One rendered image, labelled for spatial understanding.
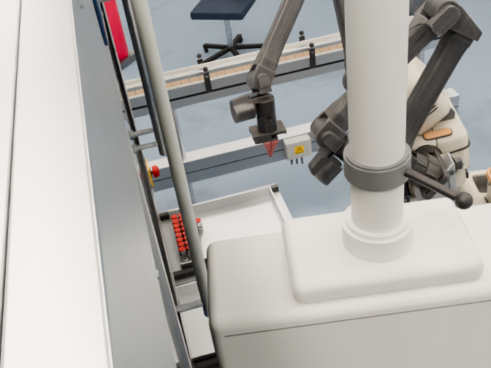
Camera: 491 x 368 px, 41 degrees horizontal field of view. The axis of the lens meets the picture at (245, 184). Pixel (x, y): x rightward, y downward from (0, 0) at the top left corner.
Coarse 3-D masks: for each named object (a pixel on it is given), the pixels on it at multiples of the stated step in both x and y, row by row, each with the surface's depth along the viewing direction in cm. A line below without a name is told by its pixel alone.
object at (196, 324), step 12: (180, 288) 186; (192, 288) 187; (180, 300) 186; (192, 300) 185; (192, 312) 182; (192, 324) 178; (204, 324) 178; (192, 336) 175; (204, 336) 174; (192, 348) 172; (204, 348) 171
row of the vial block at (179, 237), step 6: (174, 216) 208; (174, 222) 206; (174, 228) 204; (180, 234) 201; (180, 240) 199; (180, 246) 197; (180, 252) 196; (186, 252) 197; (180, 258) 198; (186, 258) 197
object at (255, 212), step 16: (256, 192) 217; (272, 192) 214; (208, 208) 216; (224, 208) 216; (240, 208) 215; (256, 208) 214; (272, 208) 213; (208, 224) 210; (224, 224) 209; (240, 224) 208; (256, 224) 208; (272, 224) 207; (208, 240) 204
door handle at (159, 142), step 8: (128, 0) 124; (128, 8) 125; (128, 16) 126; (128, 24) 127; (136, 32) 128; (136, 40) 129; (136, 48) 130; (136, 56) 131; (144, 64) 132; (144, 72) 133; (144, 80) 134; (144, 88) 135; (152, 96) 136; (152, 104) 137; (152, 112) 138; (152, 120) 140; (160, 136) 142; (144, 144) 143; (152, 144) 143; (160, 144) 143; (136, 152) 143; (160, 152) 145
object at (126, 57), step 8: (112, 8) 484; (112, 16) 486; (112, 24) 489; (120, 24) 495; (112, 32) 493; (120, 32) 496; (120, 40) 499; (120, 48) 502; (120, 56) 505; (128, 56) 509; (120, 64) 501; (128, 64) 509
